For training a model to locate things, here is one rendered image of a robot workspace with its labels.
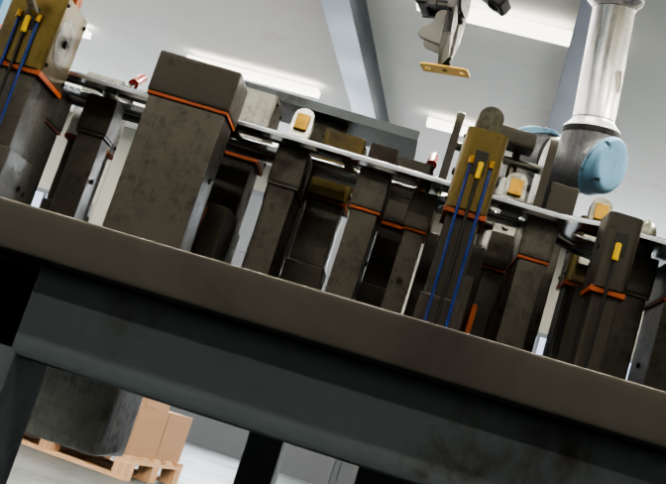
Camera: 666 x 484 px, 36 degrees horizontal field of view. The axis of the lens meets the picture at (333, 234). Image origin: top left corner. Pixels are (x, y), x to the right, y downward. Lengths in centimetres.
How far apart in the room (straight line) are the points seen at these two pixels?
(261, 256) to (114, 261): 72
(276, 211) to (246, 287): 75
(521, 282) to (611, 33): 80
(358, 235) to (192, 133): 30
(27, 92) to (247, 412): 77
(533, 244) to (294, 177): 37
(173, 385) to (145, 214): 60
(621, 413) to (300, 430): 25
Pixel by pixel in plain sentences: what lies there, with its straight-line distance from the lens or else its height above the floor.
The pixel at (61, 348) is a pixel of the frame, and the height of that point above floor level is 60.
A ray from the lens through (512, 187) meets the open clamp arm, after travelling 177.
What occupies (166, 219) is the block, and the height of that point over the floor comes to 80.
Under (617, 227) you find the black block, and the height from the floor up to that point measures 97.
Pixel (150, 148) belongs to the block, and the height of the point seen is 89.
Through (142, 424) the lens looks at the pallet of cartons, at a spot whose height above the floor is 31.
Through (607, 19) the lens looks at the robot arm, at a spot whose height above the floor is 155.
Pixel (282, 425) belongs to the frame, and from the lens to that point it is 84.
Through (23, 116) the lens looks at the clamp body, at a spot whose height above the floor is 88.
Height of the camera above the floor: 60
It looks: 10 degrees up
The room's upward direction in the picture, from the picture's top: 18 degrees clockwise
